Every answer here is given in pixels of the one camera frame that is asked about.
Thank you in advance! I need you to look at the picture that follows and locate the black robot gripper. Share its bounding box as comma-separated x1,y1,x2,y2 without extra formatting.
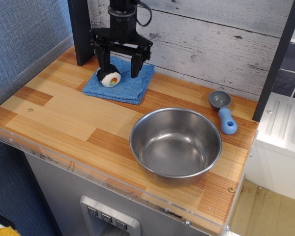
90,6,153,78

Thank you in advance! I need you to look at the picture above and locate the plush sushi roll toy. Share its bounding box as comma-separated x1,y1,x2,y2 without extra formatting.
96,64,121,88

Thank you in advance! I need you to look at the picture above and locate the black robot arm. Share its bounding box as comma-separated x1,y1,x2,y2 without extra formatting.
90,0,153,87

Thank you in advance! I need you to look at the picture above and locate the stainless steel bowl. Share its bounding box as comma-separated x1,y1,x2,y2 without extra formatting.
129,107,222,187

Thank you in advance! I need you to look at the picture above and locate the folded blue cloth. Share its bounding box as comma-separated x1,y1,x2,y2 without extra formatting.
82,57,155,105

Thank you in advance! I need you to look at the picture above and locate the grey toy cabinet front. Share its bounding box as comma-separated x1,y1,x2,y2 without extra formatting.
23,151,221,236

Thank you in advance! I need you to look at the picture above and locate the silver dispenser button panel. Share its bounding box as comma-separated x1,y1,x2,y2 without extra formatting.
80,195,141,236

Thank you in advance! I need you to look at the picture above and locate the white ribbed side unit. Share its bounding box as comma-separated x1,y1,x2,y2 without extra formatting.
245,93,295,199

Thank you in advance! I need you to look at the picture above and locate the yellow black object at corner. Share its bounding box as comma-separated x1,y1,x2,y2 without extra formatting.
0,224,21,236

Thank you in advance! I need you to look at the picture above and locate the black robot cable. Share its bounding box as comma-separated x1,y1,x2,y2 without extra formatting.
135,0,153,27

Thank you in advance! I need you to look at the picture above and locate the dark grey left post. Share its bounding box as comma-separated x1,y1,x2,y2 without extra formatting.
67,0,94,66

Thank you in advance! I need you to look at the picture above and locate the dark grey post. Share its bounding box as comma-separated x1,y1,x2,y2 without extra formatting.
252,0,295,122
67,0,94,66

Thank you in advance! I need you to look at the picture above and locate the grey scoop blue handle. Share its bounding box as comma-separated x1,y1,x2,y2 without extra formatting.
208,90,237,135

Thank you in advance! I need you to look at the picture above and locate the dark grey right post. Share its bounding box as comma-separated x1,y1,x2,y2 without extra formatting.
252,0,295,122

